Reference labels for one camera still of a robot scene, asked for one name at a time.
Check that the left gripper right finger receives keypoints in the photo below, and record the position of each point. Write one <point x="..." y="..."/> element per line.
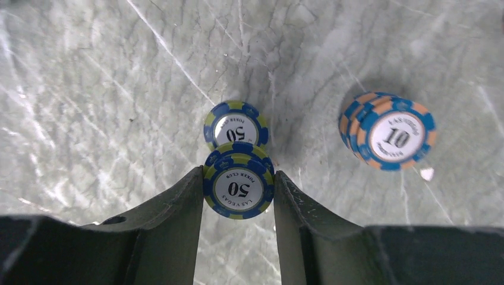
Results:
<point x="316" y="246"/>

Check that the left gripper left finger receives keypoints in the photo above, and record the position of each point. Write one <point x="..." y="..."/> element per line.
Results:
<point x="153" y="243"/>

